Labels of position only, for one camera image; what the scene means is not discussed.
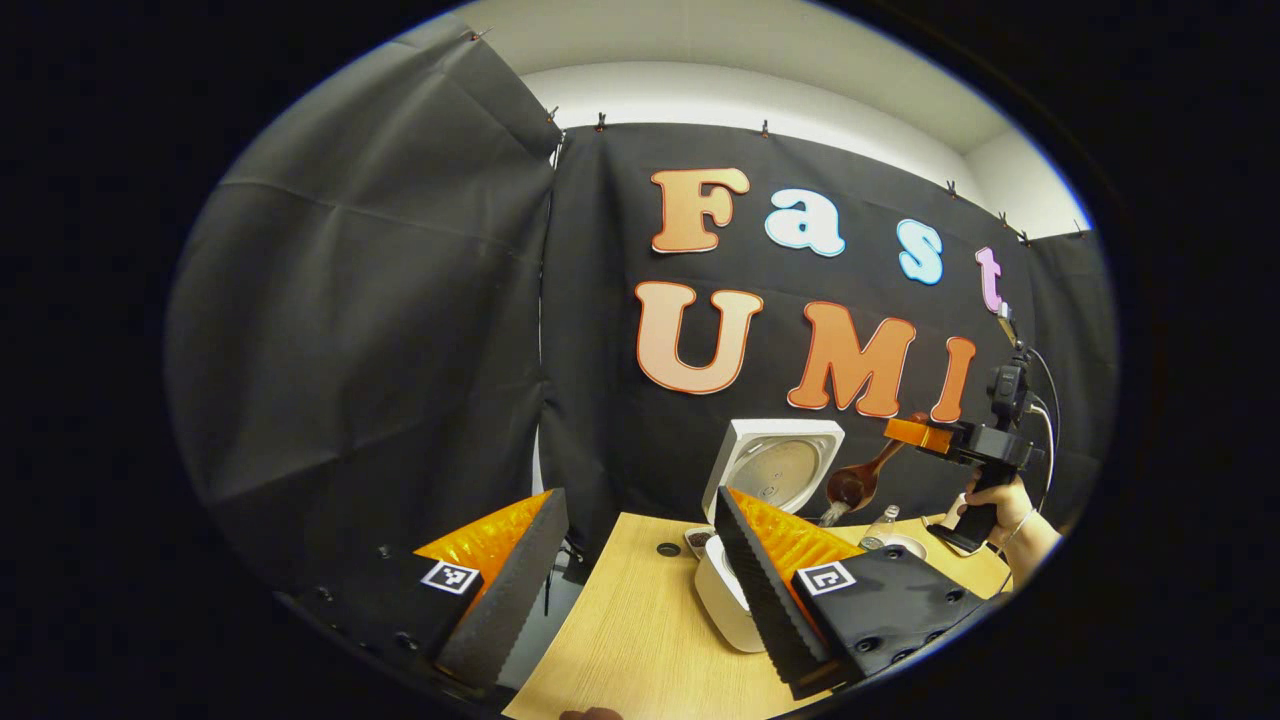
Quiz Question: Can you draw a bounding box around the black tripod stand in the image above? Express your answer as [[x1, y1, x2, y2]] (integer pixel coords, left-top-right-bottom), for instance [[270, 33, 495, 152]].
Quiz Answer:
[[543, 538, 591, 616]]

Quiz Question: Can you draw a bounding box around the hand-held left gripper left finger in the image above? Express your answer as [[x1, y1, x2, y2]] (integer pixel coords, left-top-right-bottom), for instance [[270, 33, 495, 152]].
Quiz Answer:
[[275, 488, 571, 701]]

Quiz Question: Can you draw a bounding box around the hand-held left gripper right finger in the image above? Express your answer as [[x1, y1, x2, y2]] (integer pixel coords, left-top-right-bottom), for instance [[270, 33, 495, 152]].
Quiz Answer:
[[713, 487, 996, 701]]

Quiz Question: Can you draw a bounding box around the black backdrop cloth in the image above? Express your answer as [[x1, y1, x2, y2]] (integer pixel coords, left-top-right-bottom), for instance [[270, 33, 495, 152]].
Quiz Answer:
[[165, 12, 1119, 611]]

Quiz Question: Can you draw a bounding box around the brown wooden spoon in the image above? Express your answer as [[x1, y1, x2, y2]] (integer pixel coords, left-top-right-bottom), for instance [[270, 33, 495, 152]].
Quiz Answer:
[[820, 412, 931, 526]]

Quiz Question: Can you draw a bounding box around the right hand-held gripper cable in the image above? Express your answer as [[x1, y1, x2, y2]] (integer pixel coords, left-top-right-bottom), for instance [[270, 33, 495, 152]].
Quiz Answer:
[[1022, 345, 1063, 513]]

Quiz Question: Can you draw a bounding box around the clear plastic water bottle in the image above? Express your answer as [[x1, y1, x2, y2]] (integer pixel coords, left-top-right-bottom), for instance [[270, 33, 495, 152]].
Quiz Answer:
[[860, 505, 901, 551]]

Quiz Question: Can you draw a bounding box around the white rice cooker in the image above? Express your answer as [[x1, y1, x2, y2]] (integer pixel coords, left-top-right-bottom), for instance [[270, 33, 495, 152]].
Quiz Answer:
[[685, 419, 846, 654]]

